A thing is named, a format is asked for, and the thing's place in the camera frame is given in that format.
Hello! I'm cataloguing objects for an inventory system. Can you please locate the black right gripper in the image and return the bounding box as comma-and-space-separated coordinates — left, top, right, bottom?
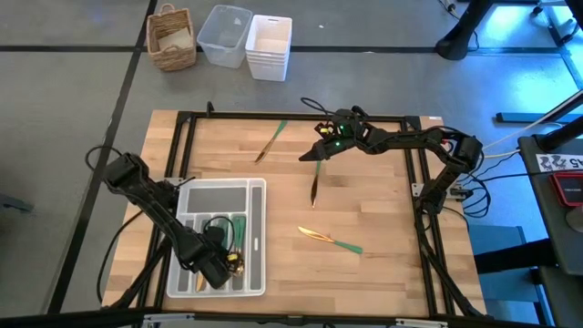
299, 108, 371, 162

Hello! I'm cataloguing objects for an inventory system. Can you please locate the white cutlery tray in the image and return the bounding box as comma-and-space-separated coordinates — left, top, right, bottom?
166, 177, 268, 300

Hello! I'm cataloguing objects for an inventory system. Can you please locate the white plastic bin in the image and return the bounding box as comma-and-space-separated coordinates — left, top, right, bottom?
244, 14, 293, 83

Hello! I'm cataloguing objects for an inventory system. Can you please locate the black crossbar with silver plates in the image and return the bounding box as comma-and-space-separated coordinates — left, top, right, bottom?
0, 308, 583, 328

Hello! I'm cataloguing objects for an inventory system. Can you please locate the clear plastic bin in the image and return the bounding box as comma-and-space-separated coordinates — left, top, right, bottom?
196, 4, 254, 70

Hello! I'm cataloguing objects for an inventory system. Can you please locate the wicker basket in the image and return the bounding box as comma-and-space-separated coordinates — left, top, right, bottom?
146, 3, 198, 73

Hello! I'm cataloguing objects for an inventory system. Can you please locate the black stand base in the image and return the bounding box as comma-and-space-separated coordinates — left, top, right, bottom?
435, 0, 496, 62

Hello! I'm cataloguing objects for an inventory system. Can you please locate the beige paper sheet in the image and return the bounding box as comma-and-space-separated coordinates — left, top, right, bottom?
157, 26, 192, 52

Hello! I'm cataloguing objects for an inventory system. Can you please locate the black stand leg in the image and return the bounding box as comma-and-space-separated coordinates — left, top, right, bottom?
495, 89, 583, 125

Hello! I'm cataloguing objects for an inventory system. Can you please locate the gray floor object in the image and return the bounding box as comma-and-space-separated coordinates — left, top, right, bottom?
0, 193, 36, 215

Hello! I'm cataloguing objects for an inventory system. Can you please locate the white printed paper label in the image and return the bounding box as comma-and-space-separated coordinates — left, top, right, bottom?
535, 153, 583, 173

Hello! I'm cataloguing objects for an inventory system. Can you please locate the dark side table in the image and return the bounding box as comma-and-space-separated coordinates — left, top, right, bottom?
517, 134, 583, 328

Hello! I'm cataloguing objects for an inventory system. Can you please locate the red device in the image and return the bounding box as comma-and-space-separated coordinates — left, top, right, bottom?
548, 171, 583, 209

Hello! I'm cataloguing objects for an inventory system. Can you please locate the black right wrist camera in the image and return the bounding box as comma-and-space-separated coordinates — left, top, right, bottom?
313, 118, 337, 138

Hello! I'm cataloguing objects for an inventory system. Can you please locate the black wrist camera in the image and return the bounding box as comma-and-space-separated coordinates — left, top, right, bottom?
313, 118, 337, 138
203, 225, 228, 251

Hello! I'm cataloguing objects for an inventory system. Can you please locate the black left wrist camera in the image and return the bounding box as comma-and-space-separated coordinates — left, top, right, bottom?
203, 225, 228, 251

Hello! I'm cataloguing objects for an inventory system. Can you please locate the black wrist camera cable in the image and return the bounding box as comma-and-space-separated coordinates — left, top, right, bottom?
300, 97, 330, 120

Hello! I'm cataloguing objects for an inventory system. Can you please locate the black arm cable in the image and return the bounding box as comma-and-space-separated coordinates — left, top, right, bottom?
84, 144, 159, 305

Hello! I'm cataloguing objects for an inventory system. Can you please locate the black cable bundle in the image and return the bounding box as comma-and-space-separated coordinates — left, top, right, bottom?
455, 149, 494, 220

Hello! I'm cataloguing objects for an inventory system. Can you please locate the white cable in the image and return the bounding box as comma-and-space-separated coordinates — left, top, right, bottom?
481, 102, 583, 159

